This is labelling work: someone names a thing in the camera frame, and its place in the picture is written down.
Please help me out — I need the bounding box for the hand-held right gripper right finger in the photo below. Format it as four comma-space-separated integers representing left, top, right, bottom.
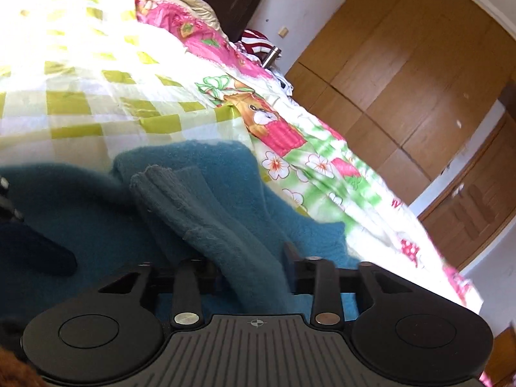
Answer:
283, 243, 409, 326

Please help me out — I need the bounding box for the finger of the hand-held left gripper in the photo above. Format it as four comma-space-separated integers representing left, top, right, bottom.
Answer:
0, 176, 25, 226
0, 223, 78, 278

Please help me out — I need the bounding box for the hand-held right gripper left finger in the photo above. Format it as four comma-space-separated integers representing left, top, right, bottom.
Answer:
98, 258, 220, 329

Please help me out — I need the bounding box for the teal fleece garment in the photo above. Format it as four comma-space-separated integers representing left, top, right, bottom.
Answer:
0, 139, 359, 331

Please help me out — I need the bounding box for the white clothes pile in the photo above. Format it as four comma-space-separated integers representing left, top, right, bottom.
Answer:
273, 68, 296, 94

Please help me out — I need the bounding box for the pink floral cartoon quilt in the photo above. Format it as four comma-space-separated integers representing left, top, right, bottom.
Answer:
133, 0, 484, 315

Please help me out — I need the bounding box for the brown fuzzy cloth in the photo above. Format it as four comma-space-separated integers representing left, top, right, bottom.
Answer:
0, 344, 46, 387

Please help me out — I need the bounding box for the green white checked bedsheet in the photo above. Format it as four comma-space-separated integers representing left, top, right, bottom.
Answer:
0, 0, 264, 182

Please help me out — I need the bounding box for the wooden door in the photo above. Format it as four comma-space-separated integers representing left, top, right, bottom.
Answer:
419, 111, 516, 272

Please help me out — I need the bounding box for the metal flask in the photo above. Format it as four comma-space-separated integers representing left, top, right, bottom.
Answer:
262, 46, 282, 69

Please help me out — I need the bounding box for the wooden wardrobe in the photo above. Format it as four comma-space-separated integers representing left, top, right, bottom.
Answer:
284, 0, 512, 206

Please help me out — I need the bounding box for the red white striped cloth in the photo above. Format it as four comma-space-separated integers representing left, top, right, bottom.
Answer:
241, 29, 277, 59

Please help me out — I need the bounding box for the beige pillow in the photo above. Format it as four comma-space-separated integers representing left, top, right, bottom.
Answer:
129, 0, 227, 45

